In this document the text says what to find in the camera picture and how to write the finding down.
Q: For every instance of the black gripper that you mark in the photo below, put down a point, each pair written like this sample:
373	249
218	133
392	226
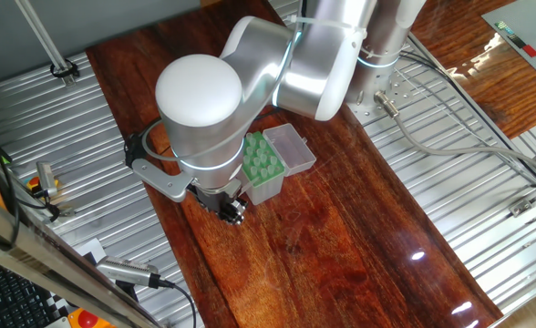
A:
211	198

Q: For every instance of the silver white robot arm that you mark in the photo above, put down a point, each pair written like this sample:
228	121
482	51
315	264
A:
199	91

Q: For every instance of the pipette tip box green rack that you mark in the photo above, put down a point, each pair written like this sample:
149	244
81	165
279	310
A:
291	155

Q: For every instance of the glossy wood grain board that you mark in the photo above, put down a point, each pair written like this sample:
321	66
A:
318	250
477	91

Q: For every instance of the black computer mouse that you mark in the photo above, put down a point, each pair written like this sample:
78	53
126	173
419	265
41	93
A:
126	291

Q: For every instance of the checkerboard calibration sheet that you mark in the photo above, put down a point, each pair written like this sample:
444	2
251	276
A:
91	249

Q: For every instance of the orange emergency stop box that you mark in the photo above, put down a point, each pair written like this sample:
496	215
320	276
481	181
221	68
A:
88	320

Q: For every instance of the black keyboard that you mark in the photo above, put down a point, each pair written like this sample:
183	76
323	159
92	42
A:
8	296

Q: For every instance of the green toy brick strip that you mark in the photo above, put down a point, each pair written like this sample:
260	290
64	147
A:
504	27

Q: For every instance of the black toy brick strip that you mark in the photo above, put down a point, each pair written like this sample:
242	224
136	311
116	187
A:
517	41

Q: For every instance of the red toy brick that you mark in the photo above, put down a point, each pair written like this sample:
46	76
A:
530	51

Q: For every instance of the grey brick baseplate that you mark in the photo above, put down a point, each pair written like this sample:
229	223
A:
532	23

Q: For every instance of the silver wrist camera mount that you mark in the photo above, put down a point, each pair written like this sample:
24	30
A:
163	180

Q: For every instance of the silver ribbed camera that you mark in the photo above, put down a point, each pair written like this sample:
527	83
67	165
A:
126	271

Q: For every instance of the metal frame beam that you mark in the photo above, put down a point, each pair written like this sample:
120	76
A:
44	259

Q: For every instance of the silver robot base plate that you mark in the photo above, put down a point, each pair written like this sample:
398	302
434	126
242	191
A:
402	93

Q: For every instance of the silver aluminium corner bracket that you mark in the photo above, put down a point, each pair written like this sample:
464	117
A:
521	207

